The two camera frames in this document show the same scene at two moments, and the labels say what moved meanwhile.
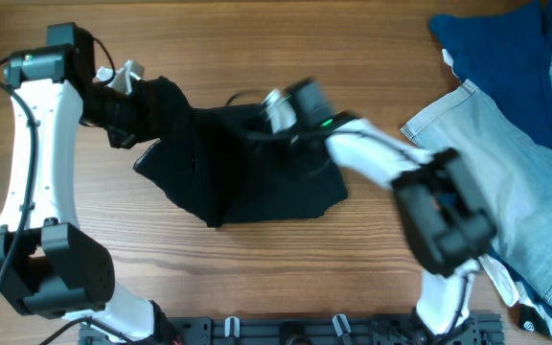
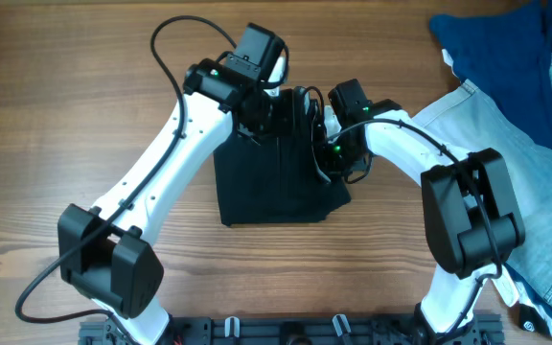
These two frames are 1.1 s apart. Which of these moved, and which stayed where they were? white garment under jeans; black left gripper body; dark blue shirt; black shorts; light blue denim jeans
Moved: black shorts; black left gripper body
Stayed: light blue denim jeans; dark blue shirt; white garment under jeans
